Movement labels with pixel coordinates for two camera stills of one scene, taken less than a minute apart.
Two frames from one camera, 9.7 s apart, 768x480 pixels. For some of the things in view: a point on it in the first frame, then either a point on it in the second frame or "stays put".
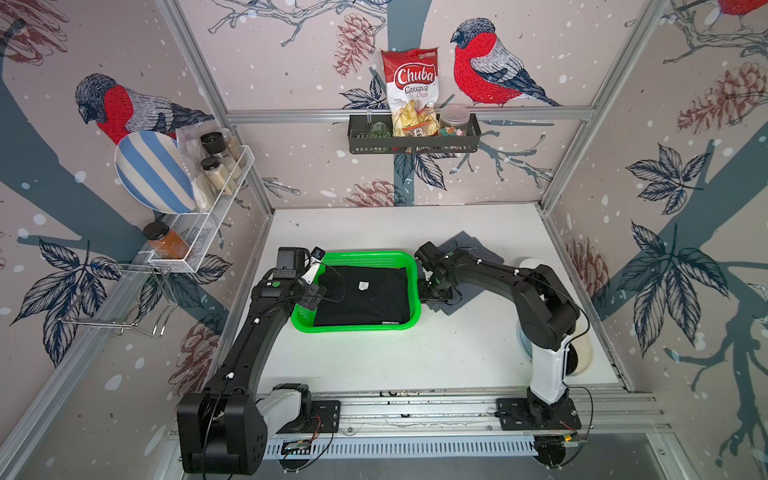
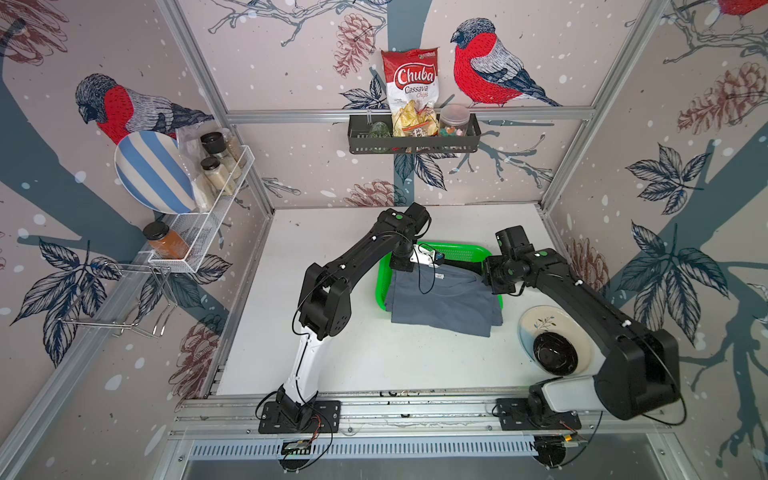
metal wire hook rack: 119,294 stays put
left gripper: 312,295 → 398,264
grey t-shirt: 469,293 → 443,299
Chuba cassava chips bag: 411,77 stays put
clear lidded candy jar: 454,119 stays put
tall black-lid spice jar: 215,144 stays put
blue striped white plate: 152,169 stays put
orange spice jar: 163,242 stays put
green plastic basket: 303,318 → 463,257
